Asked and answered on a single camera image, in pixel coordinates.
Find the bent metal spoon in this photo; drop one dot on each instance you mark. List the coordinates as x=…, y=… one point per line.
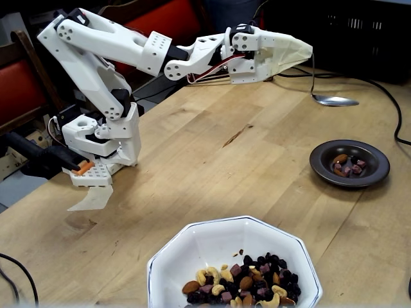
x=337, y=101

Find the small motor driver board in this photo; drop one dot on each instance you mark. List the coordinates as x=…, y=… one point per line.
x=69, y=115

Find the tape-wrapped moving gripper finger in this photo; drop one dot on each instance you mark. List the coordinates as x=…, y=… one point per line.
x=245, y=41

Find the tape-wrapped fixed gripper finger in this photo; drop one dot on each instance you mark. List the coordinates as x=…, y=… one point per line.
x=282, y=62

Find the beige printed box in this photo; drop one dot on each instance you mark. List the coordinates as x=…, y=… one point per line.
x=9, y=163

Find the wooden chair red cushion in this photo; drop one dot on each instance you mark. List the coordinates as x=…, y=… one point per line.
x=173, y=14
x=19, y=86

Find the small trail mix portion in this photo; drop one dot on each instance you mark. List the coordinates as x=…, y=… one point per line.
x=340, y=158

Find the brown round plate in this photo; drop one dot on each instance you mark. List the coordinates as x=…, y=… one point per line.
x=379, y=167

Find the black clamp orange pad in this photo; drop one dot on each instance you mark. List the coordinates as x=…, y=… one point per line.
x=38, y=157

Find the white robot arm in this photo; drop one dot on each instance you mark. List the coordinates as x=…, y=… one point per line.
x=96, y=38

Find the white octagonal bowl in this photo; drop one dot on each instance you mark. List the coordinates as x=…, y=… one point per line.
x=192, y=250

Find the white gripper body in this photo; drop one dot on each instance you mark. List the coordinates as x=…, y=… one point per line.
x=257, y=65

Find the black plastic crate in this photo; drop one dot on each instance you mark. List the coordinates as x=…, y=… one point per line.
x=369, y=48

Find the trail mix pile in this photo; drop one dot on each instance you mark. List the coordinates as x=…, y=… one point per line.
x=257, y=282

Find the dark blue fabric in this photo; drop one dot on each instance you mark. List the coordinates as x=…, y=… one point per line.
x=224, y=13

